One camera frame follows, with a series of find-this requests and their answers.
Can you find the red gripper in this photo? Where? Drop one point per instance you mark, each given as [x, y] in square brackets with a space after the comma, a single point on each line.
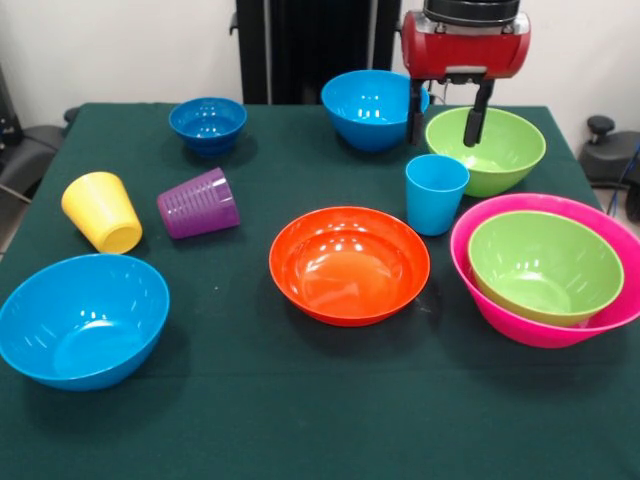
[470, 50]

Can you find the green bowl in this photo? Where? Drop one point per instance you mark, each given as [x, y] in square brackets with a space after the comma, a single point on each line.
[545, 265]
[505, 150]

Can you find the orange bowl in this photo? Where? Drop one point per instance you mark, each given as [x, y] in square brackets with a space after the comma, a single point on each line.
[350, 270]

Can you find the pink bowl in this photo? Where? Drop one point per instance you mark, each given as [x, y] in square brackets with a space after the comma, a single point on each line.
[530, 335]

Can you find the purple cup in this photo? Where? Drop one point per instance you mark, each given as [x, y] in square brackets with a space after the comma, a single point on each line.
[198, 206]

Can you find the yellow cup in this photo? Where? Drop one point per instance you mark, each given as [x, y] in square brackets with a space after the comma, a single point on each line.
[100, 210]

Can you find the light blue bowl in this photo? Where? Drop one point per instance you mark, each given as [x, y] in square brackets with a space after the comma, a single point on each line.
[80, 325]
[370, 105]

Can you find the light blue cup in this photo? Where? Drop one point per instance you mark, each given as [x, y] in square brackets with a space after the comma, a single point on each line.
[434, 200]

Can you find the small dark blue bowl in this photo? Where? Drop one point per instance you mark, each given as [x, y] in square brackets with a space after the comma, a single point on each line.
[207, 127]

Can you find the dark green table cloth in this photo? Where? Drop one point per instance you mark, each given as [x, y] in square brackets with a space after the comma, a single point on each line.
[320, 400]

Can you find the black pedestal leg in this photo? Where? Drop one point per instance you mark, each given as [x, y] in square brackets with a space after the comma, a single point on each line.
[30, 150]
[610, 160]

